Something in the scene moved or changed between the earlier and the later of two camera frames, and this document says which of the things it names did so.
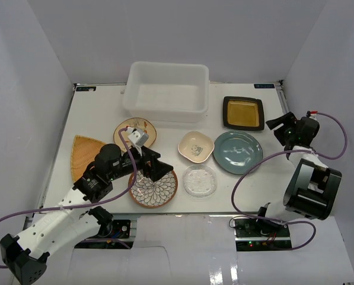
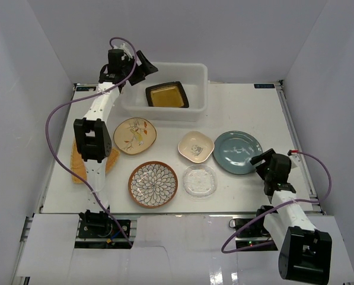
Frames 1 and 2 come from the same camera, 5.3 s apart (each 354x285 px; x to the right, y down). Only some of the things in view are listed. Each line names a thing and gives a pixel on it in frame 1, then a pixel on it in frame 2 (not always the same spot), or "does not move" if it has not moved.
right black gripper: [289, 119] → [266, 157]
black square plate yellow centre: [243, 113] → [167, 95]
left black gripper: [149, 160] → [138, 75]
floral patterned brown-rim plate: [154, 195] does not move
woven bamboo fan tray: [84, 151] does not move
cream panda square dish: [195, 146] does not move
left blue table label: [88, 88] does not move
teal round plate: [236, 152] does not move
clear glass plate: [200, 180] does not move
